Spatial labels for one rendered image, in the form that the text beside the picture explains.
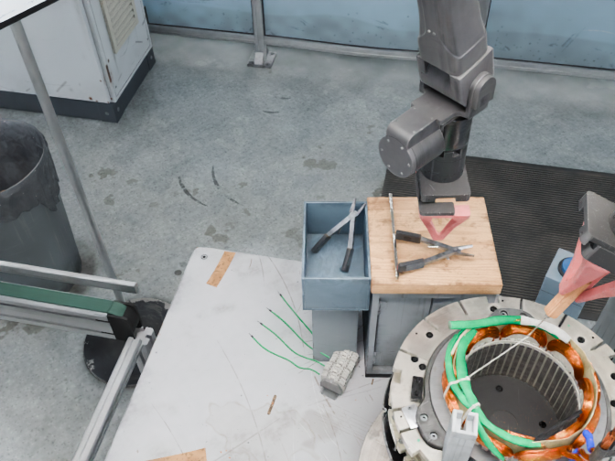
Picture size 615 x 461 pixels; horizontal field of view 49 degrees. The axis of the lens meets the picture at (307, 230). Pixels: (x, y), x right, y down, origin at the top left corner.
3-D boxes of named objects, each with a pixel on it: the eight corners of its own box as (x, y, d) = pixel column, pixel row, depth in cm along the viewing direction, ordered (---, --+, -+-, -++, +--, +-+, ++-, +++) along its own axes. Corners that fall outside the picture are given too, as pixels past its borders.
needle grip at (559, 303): (548, 319, 70) (583, 283, 66) (541, 305, 71) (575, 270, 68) (560, 319, 71) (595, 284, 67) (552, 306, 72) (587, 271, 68)
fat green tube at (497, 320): (447, 335, 88) (448, 326, 86) (447, 310, 90) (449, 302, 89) (563, 349, 86) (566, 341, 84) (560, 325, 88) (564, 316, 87)
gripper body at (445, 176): (420, 205, 90) (425, 164, 84) (413, 154, 97) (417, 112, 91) (469, 204, 89) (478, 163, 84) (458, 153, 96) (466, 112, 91)
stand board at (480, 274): (371, 294, 105) (372, 284, 103) (366, 206, 118) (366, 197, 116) (500, 294, 104) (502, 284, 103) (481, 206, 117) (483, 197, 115)
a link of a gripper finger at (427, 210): (415, 251, 95) (421, 205, 88) (410, 215, 100) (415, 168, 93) (464, 251, 95) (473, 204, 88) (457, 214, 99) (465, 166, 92)
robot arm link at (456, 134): (485, 101, 83) (449, 80, 86) (447, 125, 80) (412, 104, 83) (476, 144, 88) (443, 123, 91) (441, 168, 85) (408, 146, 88)
